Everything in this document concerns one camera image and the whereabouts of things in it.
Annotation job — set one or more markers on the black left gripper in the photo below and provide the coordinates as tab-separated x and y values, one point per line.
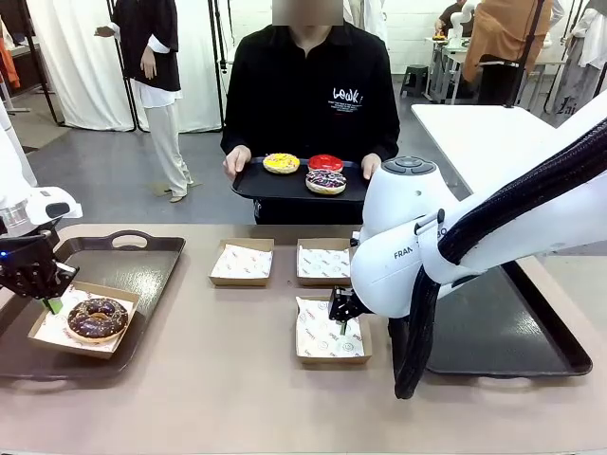
28	275

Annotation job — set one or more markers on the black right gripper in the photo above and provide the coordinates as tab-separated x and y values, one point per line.
342	305

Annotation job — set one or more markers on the white smiley print paper liner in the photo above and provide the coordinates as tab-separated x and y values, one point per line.
49	327
313	332
237	263
322	260

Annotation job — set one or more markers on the brown cardboard food box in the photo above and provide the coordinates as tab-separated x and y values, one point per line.
242	282
332	360
322	282
104	294

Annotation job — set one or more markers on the chocolate donut with sprinkles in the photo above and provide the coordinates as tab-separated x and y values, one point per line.
80	327

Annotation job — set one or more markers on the chocolate donut with white stripes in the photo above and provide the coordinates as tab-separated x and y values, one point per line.
325	182

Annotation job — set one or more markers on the black serving tray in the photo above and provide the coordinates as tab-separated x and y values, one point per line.
275	187

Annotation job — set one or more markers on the yellow glazed donut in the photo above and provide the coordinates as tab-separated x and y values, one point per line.
280	163

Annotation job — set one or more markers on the person's left forearm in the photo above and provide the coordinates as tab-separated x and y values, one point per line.
388	132

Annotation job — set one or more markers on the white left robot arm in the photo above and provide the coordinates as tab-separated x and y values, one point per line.
14	156

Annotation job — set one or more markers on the person's right forearm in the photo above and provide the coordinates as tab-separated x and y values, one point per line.
232	128

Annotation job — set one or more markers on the person's left hand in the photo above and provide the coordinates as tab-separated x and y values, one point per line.
371	166

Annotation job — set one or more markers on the person's right hand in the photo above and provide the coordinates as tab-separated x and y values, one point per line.
237	161

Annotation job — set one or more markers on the red glazed donut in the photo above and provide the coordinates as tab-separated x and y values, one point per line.
325	162

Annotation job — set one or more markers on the white table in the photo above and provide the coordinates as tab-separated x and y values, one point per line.
455	128

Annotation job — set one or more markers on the white curtain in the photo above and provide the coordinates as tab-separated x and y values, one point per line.
80	71

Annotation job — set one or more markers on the person in black shirt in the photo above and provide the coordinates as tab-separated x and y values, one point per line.
294	95

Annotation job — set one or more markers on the orange hanging garment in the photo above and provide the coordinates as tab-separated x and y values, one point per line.
9	66

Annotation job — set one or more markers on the dark plastic stool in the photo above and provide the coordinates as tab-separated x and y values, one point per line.
415	78

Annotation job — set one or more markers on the mannequin in black white clothes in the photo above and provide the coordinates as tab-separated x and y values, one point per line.
152	47

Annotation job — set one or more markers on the black light stand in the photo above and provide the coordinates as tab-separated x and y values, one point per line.
218	47

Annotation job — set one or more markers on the mannequin in grey white dress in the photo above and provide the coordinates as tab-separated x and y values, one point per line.
583	57

